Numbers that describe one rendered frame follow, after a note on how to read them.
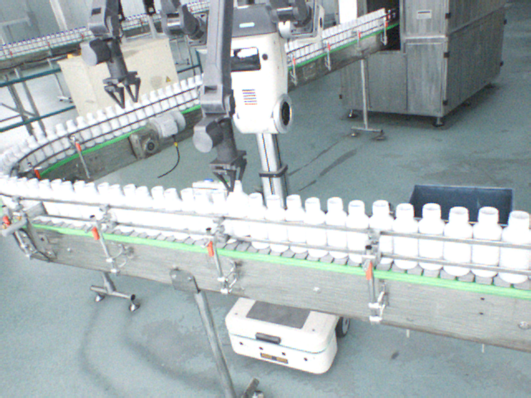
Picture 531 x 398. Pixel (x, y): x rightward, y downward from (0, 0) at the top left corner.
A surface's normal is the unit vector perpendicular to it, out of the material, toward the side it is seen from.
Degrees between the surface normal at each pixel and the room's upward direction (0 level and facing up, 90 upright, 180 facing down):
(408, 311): 90
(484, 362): 0
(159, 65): 90
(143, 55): 90
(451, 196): 90
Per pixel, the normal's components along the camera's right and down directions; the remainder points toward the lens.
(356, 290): -0.42, 0.50
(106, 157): 0.72, 0.22
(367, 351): -0.17, -0.86
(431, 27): -0.68, 0.45
